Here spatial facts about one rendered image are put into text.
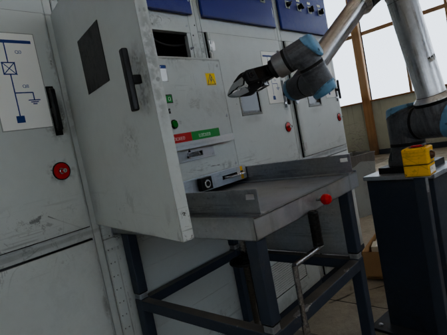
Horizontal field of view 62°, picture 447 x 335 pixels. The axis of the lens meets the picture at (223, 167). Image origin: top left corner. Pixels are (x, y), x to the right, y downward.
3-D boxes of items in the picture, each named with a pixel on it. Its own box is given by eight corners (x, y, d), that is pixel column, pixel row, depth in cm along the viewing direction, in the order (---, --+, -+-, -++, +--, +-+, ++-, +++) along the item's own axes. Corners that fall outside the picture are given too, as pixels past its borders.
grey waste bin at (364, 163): (385, 211, 389) (375, 150, 384) (358, 220, 376) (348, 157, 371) (361, 208, 422) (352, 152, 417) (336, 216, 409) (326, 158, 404)
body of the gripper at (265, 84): (257, 93, 148) (284, 77, 142) (249, 93, 141) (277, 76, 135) (249, 76, 148) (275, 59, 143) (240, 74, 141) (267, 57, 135)
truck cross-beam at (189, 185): (247, 177, 166) (245, 164, 165) (148, 209, 127) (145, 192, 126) (239, 178, 169) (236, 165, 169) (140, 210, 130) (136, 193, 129)
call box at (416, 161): (436, 172, 129) (432, 143, 128) (430, 177, 123) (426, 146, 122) (412, 174, 134) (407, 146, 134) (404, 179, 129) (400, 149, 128)
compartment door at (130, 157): (169, 247, 82) (97, -101, 77) (85, 226, 133) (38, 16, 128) (195, 238, 86) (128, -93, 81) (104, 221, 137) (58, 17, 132)
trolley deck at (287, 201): (358, 185, 137) (356, 169, 136) (257, 241, 92) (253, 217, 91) (223, 193, 183) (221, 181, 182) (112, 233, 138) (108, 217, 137)
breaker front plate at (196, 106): (241, 168, 164) (220, 59, 160) (152, 195, 128) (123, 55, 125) (239, 169, 164) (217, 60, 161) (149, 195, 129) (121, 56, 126)
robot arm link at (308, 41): (324, 58, 127) (309, 31, 125) (291, 76, 133) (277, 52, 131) (326, 53, 135) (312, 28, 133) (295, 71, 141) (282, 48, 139)
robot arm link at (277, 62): (288, 71, 132) (276, 47, 132) (276, 78, 134) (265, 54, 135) (295, 72, 140) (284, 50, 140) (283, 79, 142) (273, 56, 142)
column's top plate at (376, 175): (394, 167, 198) (394, 164, 198) (462, 163, 173) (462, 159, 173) (362, 181, 178) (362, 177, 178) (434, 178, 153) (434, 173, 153)
